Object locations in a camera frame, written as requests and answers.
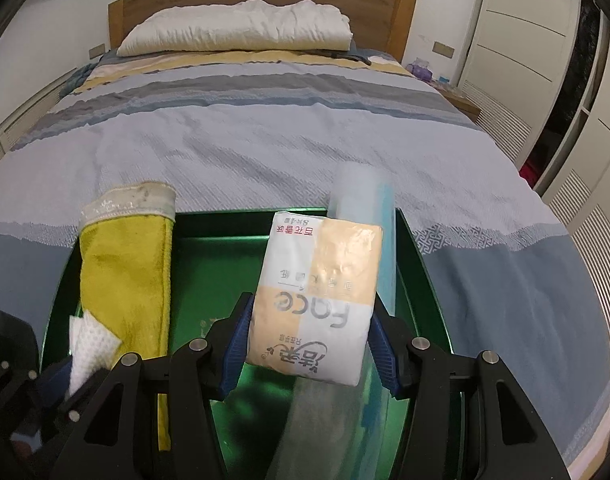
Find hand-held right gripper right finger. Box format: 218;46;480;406
367;300;571;480

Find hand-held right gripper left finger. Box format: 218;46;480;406
57;291;254;480

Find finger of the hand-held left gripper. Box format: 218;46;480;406
59;367;112;424
35;360;74;404

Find white cloth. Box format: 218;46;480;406
67;312;124;397

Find tissue pack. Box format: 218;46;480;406
245;211;385;387

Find green tray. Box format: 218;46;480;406
39;207;467;480

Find yellow towel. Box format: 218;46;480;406
79;179;179;463

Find light blue plastic pouch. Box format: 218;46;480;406
264;162;402;480

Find bed with striped duvet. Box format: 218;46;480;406
0;46;610;480

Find red item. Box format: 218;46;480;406
518;157;542;188

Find wooden nightstand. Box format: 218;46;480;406
434;82;482;122

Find purple items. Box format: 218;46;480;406
406;58;434;82

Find white wardrobe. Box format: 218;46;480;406
454;0;610;313

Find white pillow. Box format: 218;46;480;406
116;0;355;58

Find dark hanging clothes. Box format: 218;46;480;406
515;0;606;176

